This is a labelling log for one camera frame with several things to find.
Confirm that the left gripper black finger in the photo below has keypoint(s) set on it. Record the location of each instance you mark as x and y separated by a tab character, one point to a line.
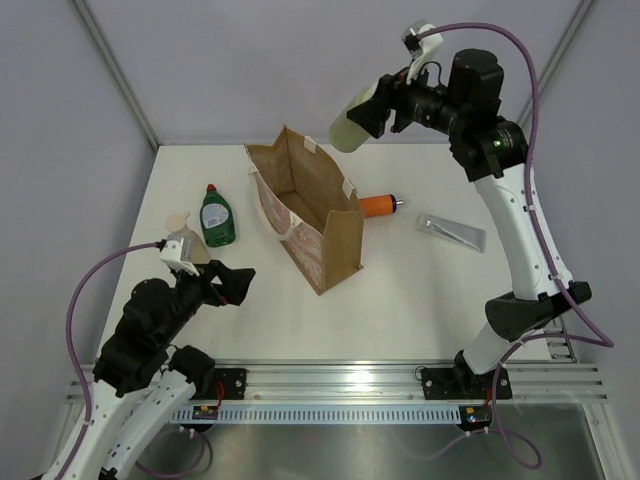
214	273
235	283

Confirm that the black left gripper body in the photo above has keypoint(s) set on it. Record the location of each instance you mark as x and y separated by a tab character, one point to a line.
192	291

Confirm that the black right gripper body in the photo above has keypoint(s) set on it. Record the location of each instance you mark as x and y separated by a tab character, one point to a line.
416	102

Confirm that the beige pump bottle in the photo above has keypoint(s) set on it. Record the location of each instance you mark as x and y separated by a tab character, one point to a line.
193	247

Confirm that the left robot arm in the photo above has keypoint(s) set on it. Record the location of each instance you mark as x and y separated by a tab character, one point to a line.
139	383

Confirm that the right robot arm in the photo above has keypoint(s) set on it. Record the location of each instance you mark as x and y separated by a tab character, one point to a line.
492	151

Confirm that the brown canvas tote bag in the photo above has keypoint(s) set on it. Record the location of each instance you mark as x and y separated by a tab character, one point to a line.
311	208

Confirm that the green dish soap bottle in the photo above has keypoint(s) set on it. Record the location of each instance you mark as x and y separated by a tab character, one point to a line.
216	219

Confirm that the orange spray bottle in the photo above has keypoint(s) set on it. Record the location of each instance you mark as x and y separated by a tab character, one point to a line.
381	205

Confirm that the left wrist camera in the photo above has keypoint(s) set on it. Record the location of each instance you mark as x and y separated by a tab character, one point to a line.
176	254

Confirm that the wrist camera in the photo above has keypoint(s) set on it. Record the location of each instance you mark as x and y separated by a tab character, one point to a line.
176	254
422	47

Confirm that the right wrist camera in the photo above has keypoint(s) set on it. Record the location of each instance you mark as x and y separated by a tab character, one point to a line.
422	47

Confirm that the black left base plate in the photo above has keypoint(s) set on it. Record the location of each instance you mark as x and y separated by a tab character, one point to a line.
229	383

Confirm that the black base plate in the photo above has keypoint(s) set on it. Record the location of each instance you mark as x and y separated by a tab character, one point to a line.
229	383
441	384

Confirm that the aluminium front rail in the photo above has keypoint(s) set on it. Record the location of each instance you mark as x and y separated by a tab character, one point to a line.
397	383

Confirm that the aluminium rail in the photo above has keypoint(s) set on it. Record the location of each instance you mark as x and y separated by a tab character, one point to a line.
397	383
560	348

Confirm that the right aluminium frame post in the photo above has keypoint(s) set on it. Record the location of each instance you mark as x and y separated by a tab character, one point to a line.
550	29

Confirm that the aluminium frame post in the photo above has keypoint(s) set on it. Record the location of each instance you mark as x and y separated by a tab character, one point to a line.
550	29
99	42

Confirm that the white slotted cable duct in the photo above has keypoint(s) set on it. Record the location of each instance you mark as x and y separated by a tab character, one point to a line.
319	415

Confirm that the left aluminium frame post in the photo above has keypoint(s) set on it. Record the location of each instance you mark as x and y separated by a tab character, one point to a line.
99	42

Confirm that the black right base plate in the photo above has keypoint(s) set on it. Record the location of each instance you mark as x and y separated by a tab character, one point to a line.
441	384

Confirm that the right side aluminium rail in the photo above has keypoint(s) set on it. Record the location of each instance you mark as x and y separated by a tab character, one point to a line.
560	348

